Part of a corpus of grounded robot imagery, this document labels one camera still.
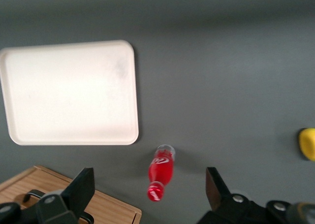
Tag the cream plastic tray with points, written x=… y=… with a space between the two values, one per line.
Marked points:
x=69 y=93

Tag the wooden drawer cabinet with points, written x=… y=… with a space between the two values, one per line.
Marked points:
x=29 y=179

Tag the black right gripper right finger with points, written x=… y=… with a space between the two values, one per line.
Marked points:
x=217 y=192

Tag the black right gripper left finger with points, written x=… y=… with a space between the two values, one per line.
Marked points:
x=82 y=187

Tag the red coke bottle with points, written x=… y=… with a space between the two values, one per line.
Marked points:
x=160 y=169

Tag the yellow round object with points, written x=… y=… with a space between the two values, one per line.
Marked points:
x=308 y=141

